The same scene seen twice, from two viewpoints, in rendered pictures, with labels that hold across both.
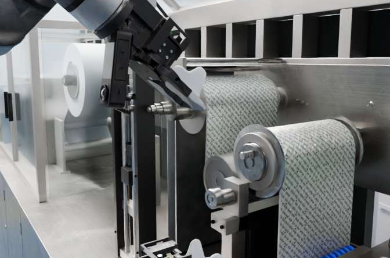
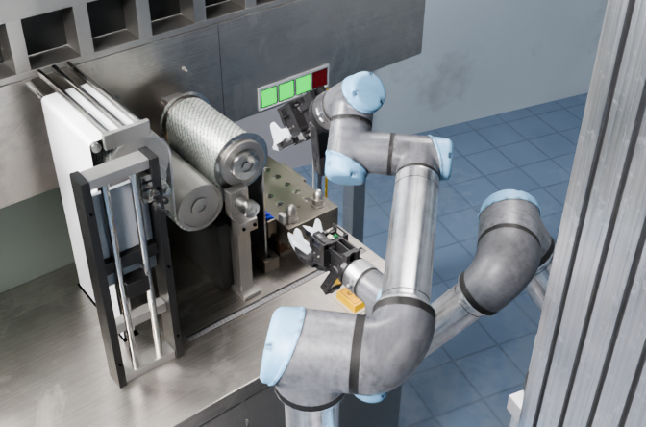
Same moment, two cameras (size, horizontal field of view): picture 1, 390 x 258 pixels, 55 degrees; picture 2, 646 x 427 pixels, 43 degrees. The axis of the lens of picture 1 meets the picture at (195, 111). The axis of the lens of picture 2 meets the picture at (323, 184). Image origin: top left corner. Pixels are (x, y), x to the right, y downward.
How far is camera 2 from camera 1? 1.84 m
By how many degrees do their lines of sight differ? 89
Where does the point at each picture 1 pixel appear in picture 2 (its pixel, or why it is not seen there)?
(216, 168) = (193, 199)
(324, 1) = not seen: outside the picture
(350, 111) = (165, 83)
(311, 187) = not seen: hidden behind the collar
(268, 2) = not seen: outside the picture
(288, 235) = (259, 195)
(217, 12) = not seen: outside the picture
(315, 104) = (126, 92)
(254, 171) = (252, 168)
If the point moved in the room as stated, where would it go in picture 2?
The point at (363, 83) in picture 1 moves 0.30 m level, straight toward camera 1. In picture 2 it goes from (172, 54) to (285, 73)
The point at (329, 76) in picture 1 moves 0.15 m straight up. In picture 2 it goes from (137, 59) to (130, 0)
